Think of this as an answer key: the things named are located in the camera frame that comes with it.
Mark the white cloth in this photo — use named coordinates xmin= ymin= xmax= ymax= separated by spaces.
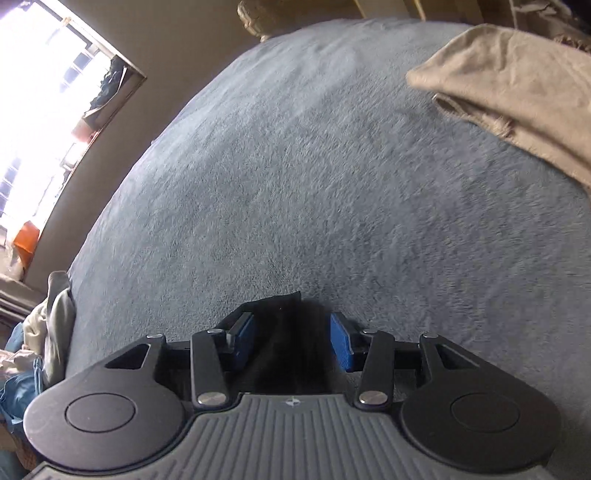
xmin=21 ymin=300 xmax=51 ymax=352

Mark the light blue garment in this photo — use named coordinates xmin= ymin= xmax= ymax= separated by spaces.
xmin=0 ymin=323 xmax=47 ymax=428

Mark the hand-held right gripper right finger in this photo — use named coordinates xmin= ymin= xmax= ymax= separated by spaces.
xmin=329 ymin=312 xmax=485 ymax=411

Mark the beige folded garment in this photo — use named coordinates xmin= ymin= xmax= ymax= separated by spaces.
xmin=406 ymin=23 xmax=591 ymax=190

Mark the orange container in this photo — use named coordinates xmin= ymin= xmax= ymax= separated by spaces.
xmin=13 ymin=220 xmax=40 ymax=257

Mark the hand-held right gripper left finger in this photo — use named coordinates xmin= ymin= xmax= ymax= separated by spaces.
xmin=105 ymin=312 xmax=257 ymax=412

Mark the reddish brown box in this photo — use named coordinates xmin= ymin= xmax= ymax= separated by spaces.
xmin=71 ymin=117 xmax=100 ymax=141

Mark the balcony window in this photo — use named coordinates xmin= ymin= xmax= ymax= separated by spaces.
xmin=0 ymin=0 xmax=147 ymax=232

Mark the black garment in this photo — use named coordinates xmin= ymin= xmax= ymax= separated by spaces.
xmin=221 ymin=291 xmax=358 ymax=395

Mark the grey garment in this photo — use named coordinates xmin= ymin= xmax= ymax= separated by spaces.
xmin=44 ymin=271 xmax=77 ymax=388

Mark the cream carved footboard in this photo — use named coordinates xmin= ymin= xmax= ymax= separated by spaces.
xmin=237 ymin=0 xmax=274 ymax=42

